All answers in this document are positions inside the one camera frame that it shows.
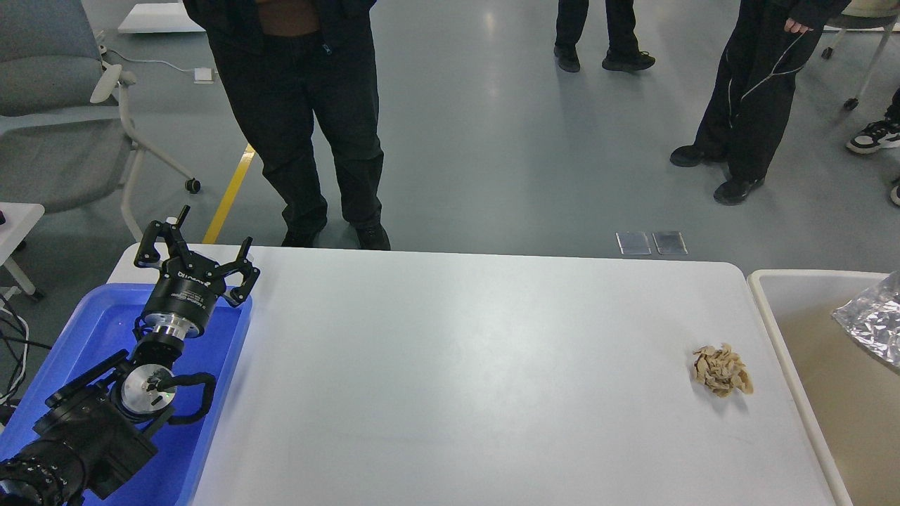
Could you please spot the left metal floor plate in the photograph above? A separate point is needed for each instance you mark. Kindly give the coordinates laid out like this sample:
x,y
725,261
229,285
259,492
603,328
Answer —
x,y
633,243

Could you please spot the grey office chair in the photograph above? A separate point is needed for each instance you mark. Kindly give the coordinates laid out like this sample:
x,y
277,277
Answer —
x,y
51,62

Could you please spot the person in black jacket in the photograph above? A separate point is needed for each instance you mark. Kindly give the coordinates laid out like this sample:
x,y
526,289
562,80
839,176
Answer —
x,y
290,66

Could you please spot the white chair leg with caster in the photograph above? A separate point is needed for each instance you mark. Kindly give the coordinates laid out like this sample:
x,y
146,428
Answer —
x,y
862,16

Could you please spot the person in white-striped black trousers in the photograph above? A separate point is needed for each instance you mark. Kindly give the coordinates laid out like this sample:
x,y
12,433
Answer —
x,y
750,105

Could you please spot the blue plastic bin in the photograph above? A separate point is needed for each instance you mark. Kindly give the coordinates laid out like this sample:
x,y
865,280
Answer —
x,y
102,325

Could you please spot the white flat board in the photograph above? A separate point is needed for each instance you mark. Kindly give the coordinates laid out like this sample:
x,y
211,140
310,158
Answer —
x,y
170,17

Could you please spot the black and white sneaker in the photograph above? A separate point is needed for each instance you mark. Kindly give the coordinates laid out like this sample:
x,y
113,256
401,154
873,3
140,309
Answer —
x,y
879,135

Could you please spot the pile of beige shells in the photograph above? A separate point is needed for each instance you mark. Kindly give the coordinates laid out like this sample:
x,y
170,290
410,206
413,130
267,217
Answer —
x,y
721,370

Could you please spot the beige plastic bin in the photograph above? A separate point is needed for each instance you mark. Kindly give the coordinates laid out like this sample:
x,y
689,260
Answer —
x,y
848,400

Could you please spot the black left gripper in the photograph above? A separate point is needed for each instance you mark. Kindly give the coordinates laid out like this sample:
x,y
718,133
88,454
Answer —
x,y
184,295

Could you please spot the small white side table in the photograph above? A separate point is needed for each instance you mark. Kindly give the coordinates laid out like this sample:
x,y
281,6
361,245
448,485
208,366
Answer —
x,y
19,219

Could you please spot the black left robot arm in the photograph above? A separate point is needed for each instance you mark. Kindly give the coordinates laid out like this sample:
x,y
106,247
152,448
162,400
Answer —
x,y
96,434

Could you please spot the right metal floor plate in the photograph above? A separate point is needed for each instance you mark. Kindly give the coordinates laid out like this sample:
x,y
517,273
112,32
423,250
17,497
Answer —
x,y
670,243

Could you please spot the silver foil bag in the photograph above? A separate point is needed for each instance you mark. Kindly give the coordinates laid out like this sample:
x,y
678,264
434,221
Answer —
x,y
871,318

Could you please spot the metal floor plate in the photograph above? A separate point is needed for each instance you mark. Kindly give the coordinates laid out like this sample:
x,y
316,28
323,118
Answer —
x,y
670,243
633,243

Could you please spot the white power adapter with cable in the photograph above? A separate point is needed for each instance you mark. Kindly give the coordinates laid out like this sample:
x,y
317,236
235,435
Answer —
x,y
200,75

